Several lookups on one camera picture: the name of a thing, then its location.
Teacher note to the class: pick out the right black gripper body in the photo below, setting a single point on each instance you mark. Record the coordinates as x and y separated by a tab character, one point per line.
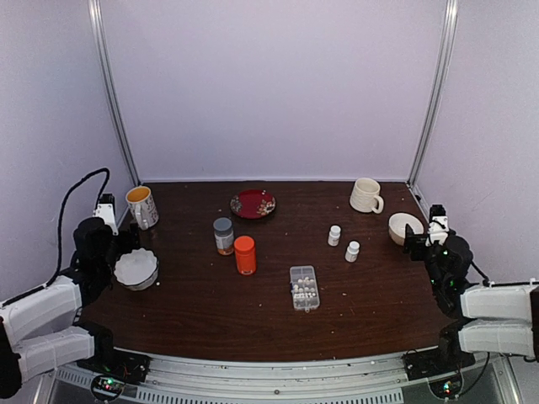
435	274

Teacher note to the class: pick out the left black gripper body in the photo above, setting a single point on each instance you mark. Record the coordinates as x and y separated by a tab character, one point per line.
108	266

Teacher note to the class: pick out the white pill bottle front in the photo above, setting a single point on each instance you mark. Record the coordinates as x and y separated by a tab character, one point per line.
352	251

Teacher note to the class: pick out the white pill bottle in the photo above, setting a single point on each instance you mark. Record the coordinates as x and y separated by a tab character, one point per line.
352	251
334	235

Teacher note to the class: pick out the grey lid pill bottle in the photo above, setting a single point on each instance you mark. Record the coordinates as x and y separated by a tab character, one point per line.
224	236

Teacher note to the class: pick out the clear plastic pill organizer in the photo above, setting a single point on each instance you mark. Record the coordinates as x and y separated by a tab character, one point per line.
304	288

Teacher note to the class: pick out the orange pill bottle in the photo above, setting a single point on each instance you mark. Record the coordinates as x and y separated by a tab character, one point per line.
245	254

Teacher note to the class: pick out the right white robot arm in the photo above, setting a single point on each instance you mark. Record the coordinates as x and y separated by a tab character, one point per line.
488	317

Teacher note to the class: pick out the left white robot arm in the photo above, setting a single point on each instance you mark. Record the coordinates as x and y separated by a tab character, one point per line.
39	329

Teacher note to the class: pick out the white small bowl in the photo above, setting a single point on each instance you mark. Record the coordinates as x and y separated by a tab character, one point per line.
397	226

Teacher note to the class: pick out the yellow interior floral mug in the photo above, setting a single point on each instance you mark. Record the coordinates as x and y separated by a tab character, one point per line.
142	207

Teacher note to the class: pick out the white scalloped bowl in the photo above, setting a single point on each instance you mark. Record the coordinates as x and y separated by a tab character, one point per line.
137	270

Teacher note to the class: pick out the cream textured mug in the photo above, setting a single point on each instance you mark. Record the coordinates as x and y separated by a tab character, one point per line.
365	196

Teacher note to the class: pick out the red floral plate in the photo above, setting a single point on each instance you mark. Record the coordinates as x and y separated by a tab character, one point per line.
253	204

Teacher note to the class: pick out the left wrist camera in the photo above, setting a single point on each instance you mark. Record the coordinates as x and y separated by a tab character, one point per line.
105	209

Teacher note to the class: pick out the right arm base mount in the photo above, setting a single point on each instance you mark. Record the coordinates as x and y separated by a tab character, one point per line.
438	362

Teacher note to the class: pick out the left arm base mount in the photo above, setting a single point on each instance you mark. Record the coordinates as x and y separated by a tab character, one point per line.
113	364

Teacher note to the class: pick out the front aluminium rail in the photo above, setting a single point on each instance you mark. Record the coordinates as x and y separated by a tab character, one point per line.
378	379

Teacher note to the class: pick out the left aluminium frame post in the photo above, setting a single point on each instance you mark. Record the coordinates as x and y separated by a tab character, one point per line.
97	25

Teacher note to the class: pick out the aluminium frame post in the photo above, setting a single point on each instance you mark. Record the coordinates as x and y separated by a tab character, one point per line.
97	25
447	40

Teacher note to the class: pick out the right aluminium frame post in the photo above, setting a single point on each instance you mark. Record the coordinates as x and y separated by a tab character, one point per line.
447	40

